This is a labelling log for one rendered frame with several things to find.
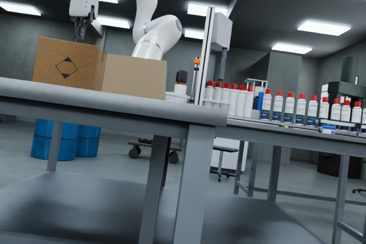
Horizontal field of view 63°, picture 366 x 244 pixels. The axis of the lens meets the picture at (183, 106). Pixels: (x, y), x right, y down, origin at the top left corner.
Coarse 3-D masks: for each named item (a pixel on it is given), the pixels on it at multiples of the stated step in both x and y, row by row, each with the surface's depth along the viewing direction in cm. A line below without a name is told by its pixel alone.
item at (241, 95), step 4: (240, 88) 192; (244, 88) 191; (240, 92) 190; (244, 92) 190; (240, 96) 190; (244, 96) 190; (240, 100) 190; (244, 100) 190; (236, 104) 192; (240, 104) 190; (244, 104) 191; (236, 108) 191; (240, 108) 189; (236, 112) 190; (240, 112) 189; (236, 116) 190; (240, 116) 189
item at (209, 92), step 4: (208, 84) 191; (212, 84) 191; (208, 88) 190; (212, 88) 190; (208, 92) 190; (212, 92) 190; (208, 96) 189; (212, 96) 191; (204, 104) 190; (208, 104) 189
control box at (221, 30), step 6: (216, 18) 178; (222, 18) 179; (216, 24) 177; (222, 24) 179; (228, 24) 186; (216, 30) 177; (222, 30) 180; (228, 30) 187; (216, 36) 176; (222, 36) 181; (228, 36) 187; (216, 42) 176; (222, 42) 181; (228, 42) 188; (216, 48) 188; (228, 48) 189
